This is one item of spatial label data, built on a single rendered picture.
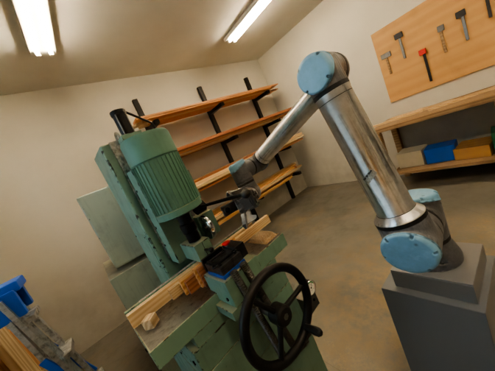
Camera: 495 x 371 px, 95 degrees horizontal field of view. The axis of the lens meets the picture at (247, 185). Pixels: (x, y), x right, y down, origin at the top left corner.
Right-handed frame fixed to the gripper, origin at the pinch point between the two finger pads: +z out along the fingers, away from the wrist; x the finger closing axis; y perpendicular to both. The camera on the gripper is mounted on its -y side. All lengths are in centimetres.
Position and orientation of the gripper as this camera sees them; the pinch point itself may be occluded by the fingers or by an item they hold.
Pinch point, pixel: (234, 212)
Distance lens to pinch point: 84.2
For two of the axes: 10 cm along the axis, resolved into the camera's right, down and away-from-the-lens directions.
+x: 4.6, 8.8, 0.7
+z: -1.5, 1.5, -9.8
